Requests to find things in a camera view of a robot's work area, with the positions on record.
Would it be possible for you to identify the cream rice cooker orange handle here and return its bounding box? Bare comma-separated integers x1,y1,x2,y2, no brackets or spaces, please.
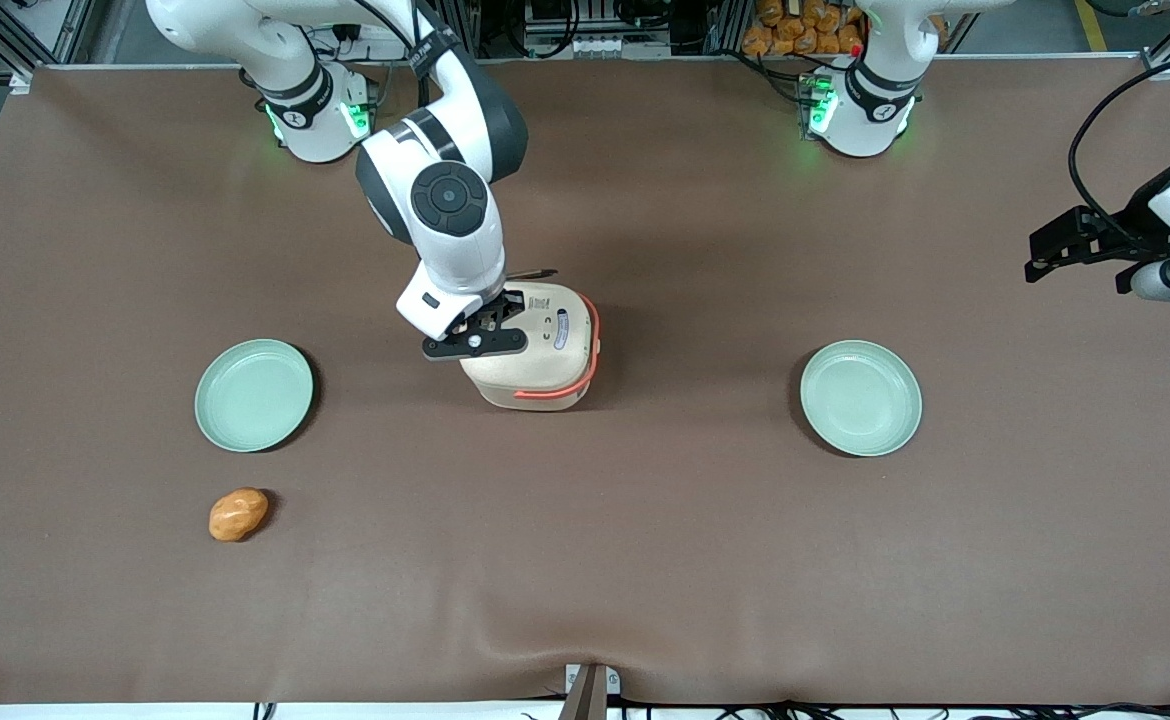
460,283,603,412

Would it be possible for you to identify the pale green round plate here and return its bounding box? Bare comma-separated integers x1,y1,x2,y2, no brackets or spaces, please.
799,340,923,458
194,339,314,454

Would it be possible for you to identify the brown table mat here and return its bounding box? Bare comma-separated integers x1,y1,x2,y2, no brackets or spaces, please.
0,62,1170,706

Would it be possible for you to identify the grey electronics box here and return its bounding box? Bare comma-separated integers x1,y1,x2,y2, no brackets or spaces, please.
523,0,681,59

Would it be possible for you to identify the brown potato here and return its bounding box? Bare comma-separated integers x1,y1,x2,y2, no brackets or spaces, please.
208,487,270,543

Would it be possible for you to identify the bag of orange potatoes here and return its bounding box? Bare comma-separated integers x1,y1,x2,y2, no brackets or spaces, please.
742,0,868,57

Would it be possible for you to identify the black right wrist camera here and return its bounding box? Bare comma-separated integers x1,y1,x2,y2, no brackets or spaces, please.
422,329,530,363

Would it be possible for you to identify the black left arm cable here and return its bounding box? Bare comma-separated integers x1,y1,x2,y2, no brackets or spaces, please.
1067,48,1170,256

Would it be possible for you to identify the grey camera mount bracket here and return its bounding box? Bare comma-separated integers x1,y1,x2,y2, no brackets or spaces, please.
563,662,622,720

